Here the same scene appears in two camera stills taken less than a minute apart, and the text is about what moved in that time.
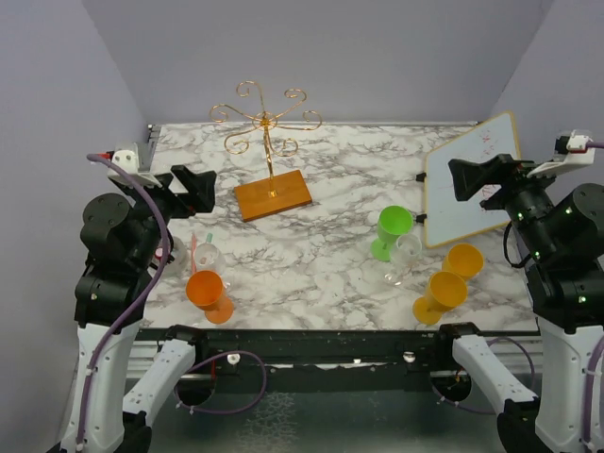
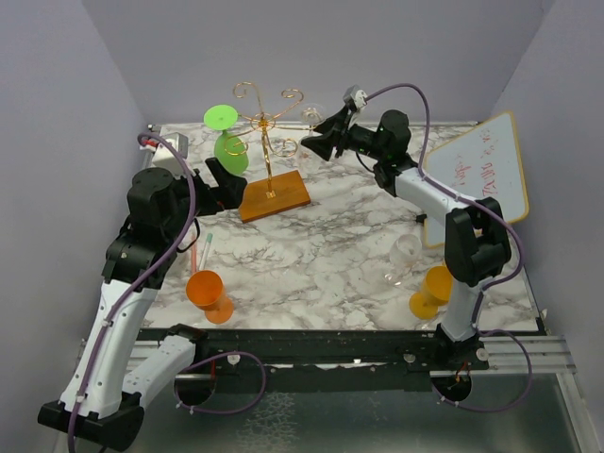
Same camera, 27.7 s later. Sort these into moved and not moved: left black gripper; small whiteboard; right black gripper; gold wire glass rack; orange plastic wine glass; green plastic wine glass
Moved: green plastic wine glass; right black gripper; left black gripper
Not moved: small whiteboard; gold wire glass rack; orange plastic wine glass
